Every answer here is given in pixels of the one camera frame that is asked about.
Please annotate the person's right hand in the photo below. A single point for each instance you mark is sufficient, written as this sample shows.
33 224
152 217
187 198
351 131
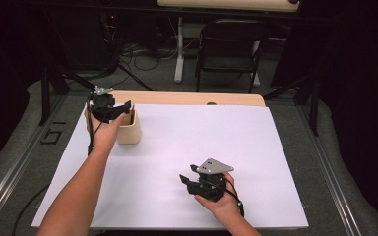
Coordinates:
226 208

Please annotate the aluminium floor rail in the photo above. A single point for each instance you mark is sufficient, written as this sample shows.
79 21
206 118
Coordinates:
16 170
331 177

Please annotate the black metal stand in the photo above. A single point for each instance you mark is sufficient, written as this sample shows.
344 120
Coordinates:
46 95
314 105

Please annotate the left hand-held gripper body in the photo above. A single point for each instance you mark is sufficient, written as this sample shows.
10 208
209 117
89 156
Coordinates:
102 102

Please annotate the person's left hand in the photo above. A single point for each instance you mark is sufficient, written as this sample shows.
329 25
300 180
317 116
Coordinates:
103 137

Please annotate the black chair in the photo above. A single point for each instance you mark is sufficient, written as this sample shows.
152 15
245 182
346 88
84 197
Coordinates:
229 42

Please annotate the beige desk top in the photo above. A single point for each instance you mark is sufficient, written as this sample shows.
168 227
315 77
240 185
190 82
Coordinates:
226 4

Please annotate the black tape marks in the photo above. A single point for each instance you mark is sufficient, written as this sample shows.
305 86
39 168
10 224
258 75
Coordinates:
50 136

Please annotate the white desk leg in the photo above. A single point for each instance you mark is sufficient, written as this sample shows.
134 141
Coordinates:
256 77
178 49

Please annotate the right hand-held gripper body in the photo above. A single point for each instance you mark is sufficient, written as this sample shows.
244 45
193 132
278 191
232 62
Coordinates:
210 183

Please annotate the beige pen holder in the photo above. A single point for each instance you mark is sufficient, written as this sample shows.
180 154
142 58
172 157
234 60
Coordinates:
129 132

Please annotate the white table cover sheet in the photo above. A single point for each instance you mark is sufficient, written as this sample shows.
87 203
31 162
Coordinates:
183 137

